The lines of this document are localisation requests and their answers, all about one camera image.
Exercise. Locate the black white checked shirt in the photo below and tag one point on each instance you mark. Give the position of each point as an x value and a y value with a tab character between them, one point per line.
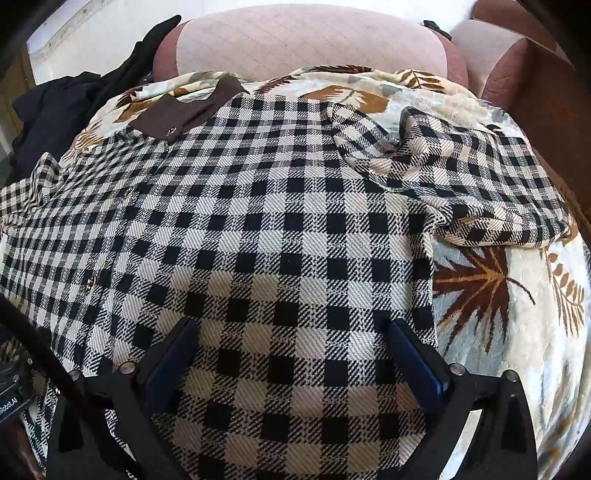
258	286

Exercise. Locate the small black object behind pillow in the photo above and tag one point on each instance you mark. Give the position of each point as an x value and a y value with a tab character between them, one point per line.
435	27

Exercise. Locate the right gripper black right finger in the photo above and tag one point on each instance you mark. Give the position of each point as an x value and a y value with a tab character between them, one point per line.
503	445

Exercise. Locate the dark navy clothing pile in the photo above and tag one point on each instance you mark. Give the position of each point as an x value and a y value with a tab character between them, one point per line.
54	112

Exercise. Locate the leaf patterned fleece blanket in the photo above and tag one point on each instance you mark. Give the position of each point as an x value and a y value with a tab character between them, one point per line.
508	299

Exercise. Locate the brown wooden headboard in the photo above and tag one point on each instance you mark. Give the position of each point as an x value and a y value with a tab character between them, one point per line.
534	80

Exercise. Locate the pink quilted pillow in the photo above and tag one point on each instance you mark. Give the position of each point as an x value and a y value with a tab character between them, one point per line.
263	42

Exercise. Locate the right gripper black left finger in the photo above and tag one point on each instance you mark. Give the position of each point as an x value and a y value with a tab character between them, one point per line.
109	434

